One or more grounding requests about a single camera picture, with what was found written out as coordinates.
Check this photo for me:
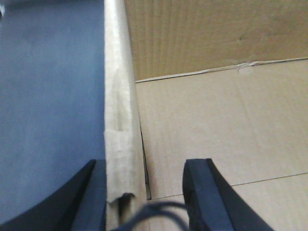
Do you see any brown cardboard carton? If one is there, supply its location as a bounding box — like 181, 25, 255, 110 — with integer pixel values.
104, 0, 308, 231

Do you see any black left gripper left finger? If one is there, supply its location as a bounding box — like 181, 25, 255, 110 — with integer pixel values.
0, 159, 107, 231

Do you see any dark conveyor belt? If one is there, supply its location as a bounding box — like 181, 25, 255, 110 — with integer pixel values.
0, 0, 104, 223

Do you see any black cable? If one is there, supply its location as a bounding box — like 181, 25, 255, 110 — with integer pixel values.
113, 201, 191, 231

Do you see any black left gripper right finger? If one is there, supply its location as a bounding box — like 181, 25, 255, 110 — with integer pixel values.
182, 158, 273, 231

